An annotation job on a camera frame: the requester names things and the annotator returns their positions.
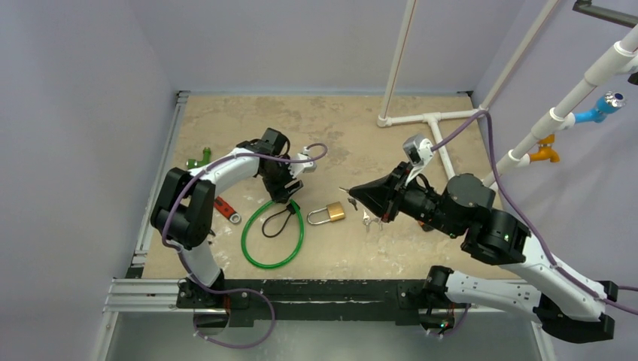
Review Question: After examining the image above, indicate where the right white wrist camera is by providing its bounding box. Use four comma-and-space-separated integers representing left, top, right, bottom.
402, 134, 434, 185

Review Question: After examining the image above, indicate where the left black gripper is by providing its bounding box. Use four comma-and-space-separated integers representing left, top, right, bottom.
260, 156, 302, 203

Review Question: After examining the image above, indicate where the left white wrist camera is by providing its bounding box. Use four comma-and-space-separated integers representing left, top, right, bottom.
289, 147, 317, 178

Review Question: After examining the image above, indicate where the orange tap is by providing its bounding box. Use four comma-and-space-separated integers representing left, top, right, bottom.
529, 134, 561, 163

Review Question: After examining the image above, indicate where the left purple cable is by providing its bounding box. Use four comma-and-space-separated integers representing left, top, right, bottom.
160, 143, 329, 350

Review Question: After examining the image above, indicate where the white pvc pipe frame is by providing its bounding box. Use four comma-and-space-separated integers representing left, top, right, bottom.
377, 1, 637, 190

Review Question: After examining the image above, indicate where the orange black brush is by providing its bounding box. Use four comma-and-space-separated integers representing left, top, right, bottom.
418, 222, 434, 232

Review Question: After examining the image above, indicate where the red handled adjustable wrench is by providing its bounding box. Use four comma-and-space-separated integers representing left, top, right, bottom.
214, 196, 242, 224

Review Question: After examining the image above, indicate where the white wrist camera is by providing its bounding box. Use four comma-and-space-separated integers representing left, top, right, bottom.
402, 134, 434, 185
289, 147, 317, 178

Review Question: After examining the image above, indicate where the blue tap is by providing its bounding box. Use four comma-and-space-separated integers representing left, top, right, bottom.
575, 91, 626, 124

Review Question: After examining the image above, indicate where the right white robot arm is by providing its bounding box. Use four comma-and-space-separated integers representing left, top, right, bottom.
348, 162, 618, 344

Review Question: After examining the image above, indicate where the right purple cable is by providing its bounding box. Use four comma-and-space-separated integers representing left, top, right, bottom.
431, 110, 638, 317

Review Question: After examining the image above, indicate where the brass padlock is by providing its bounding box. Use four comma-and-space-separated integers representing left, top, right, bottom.
306, 202, 346, 226

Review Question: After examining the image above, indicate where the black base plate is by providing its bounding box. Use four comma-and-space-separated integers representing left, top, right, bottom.
176, 279, 466, 331

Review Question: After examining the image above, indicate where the black loop cord with tag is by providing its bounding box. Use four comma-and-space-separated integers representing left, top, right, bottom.
261, 203, 296, 239

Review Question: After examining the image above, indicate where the green pipe fitting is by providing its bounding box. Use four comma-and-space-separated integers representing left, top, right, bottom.
186, 147, 213, 171

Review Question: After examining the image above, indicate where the green cable lock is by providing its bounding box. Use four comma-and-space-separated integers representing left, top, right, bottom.
240, 199, 305, 271

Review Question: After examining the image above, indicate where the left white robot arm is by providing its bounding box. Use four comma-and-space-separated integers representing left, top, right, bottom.
150, 128, 316, 308

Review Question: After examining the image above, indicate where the purple cable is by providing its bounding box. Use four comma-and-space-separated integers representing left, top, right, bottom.
431, 110, 638, 317
160, 143, 329, 350

